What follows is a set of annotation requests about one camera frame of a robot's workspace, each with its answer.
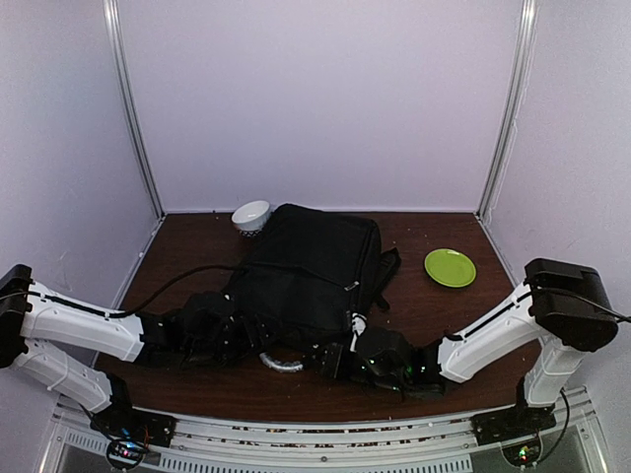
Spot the white patterned ceramic bowl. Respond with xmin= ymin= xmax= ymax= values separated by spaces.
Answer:
xmin=231 ymin=200 xmax=271 ymax=237

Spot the right aluminium frame post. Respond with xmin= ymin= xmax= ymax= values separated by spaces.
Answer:
xmin=477 ymin=0 xmax=538 ymax=223

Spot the front aluminium rail base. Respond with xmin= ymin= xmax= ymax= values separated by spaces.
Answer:
xmin=38 ymin=388 xmax=612 ymax=473

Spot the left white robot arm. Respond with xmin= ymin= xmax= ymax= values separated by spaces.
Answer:
xmin=1 ymin=264 xmax=282 ymax=438

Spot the black student backpack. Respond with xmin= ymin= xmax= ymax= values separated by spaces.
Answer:
xmin=231 ymin=202 xmax=402 ymax=375

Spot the green round plate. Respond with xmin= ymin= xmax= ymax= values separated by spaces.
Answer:
xmin=424 ymin=248 xmax=477 ymax=289

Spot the aluminium frame post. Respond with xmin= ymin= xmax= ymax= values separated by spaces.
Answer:
xmin=103 ymin=0 xmax=166 ymax=220
xmin=477 ymin=0 xmax=538 ymax=223

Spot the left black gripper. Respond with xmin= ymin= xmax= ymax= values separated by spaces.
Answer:
xmin=184 ymin=313 xmax=281 ymax=368

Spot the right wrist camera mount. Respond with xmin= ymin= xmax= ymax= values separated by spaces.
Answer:
xmin=349 ymin=312 xmax=368 ymax=353

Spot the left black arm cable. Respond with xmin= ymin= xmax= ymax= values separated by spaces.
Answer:
xmin=29 ymin=263 xmax=247 ymax=321

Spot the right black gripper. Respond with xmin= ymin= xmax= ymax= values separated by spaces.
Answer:
xmin=307 ymin=343 xmax=408 ymax=393

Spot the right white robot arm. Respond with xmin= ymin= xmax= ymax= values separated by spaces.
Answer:
xmin=313 ymin=258 xmax=626 ymax=436

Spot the left aluminium frame post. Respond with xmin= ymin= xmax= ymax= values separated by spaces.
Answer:
xmin=103 ymin=0 xmax=166 ymax=220

